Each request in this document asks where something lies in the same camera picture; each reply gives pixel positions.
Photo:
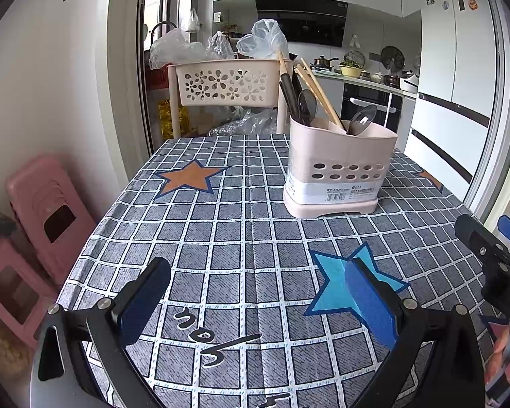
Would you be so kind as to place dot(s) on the white refrigerator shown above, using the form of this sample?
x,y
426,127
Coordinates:
x,y
450,72

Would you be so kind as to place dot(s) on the steel cooking pot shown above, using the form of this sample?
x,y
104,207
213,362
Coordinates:
x,y
323,63

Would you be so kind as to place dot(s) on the black range hood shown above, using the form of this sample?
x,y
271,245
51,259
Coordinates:
x,y
306,21

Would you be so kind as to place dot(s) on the clear plastic bag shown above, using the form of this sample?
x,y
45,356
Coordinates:
x,y
263,40
244,123

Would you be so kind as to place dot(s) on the black kitchen faucet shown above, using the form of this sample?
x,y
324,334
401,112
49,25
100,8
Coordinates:
x,y
163,25

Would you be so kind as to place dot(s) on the beige perforated basket cart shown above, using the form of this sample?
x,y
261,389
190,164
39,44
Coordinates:
x,y
225,83

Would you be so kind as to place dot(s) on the yellow packages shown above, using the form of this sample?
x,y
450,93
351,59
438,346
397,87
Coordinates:
x,y
170,119

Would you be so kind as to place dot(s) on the pink plastic stool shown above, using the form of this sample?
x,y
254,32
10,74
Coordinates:
x,y
51,212
12,289

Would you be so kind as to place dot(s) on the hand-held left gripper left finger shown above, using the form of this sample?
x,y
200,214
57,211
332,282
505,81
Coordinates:
x,y
142,301

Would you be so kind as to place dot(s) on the white rice cooker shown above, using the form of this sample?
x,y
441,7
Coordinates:
x,y
409,82

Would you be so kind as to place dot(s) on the round metal steamer rack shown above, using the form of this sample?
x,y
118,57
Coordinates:
x,y
393,56

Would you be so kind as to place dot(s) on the blue checked star tablecloth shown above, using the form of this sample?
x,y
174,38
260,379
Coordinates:
x,y
238,229

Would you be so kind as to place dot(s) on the crumpled clear plastic bags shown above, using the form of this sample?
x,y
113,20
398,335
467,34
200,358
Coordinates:
x,y
182,49

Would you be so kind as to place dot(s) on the beige plastic utensil holder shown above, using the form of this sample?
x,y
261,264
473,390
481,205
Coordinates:
x,y
340,165

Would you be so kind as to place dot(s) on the yellow bowl with greens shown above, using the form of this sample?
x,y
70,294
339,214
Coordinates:
x,y
350,71

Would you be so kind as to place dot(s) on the black built-in oven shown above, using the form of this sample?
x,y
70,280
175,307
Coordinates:
x,y
365,108

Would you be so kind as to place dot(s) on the wooden chopstick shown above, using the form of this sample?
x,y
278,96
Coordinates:
x,y
306,80
318,85
282,61
316,95

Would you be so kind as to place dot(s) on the hanging white plastic bag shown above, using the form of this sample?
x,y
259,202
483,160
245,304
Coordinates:
x,y
191,21

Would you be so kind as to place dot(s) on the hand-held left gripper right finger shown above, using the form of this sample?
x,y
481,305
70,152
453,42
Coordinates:
x,y
372,301

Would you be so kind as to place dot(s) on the white kitchen countertop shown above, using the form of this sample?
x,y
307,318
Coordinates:
x,y
365,81

